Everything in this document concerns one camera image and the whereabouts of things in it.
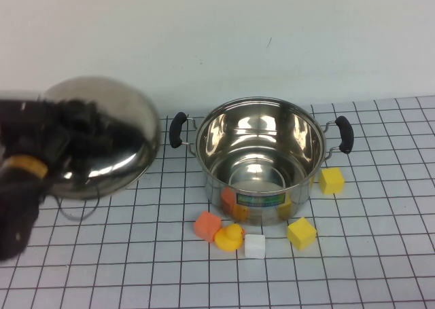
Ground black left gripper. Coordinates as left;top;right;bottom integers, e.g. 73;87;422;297
42;100;115;169

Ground stainless steel lid black knob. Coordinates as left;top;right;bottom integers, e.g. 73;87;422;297
43;76;162;201

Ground orange foam cube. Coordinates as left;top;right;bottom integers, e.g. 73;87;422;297
193;211;222;243

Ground yellow rubber duck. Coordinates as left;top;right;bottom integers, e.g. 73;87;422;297
213;223;245;253

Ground white foam cube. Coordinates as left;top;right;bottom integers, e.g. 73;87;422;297
244;234;266;259

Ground yellow foam cube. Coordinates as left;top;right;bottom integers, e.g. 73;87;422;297
286;217;318;250
318;167;345;196

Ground white black-grid tablecloth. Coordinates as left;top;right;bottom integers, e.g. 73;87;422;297
0;95;435;309

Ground thin black cable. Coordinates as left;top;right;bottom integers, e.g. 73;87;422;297
55;185;102;222

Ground stainless steel pot black handles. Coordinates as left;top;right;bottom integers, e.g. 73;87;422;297
169;96;355;226

